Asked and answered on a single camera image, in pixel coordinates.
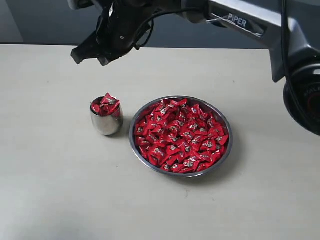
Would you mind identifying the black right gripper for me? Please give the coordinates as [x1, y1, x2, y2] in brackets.
[70, 0, 160, 66]

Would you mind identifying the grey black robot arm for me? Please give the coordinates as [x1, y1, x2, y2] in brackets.
[68, 0, 320, 135]

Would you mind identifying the steel cup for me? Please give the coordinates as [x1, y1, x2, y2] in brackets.
[90, 104, 124, 136]

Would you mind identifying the round stainless steel bowl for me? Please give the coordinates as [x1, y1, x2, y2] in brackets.
[128, 94, 234, 178]

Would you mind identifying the red wrapped candy pile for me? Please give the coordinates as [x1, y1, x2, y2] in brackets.
[133, 97, 230, 174]

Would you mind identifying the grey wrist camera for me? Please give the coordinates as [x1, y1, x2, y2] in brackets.
[67, 0, 102, 10]

